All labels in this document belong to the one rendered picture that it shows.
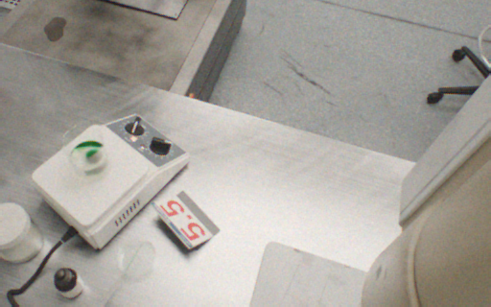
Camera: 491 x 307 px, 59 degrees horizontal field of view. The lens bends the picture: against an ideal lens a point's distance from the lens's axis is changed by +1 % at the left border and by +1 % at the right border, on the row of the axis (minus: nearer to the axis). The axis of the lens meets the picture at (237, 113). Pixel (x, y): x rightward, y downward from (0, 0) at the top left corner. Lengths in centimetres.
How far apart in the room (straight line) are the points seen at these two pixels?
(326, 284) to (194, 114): 36
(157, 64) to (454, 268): 127
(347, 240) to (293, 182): 12
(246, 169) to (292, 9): 152
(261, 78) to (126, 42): 64
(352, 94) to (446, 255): 171
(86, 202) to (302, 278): 32
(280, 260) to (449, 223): 50
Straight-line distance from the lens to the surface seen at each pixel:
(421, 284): 20
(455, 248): 18
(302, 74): 189
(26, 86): 89
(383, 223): 75
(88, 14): 159
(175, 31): 149
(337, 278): 68
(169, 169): 68
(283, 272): 67
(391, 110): 189
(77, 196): 64
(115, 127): 72
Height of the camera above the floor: 140
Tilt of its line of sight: 54 degrees down
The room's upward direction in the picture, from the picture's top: 6 degrees clockwise
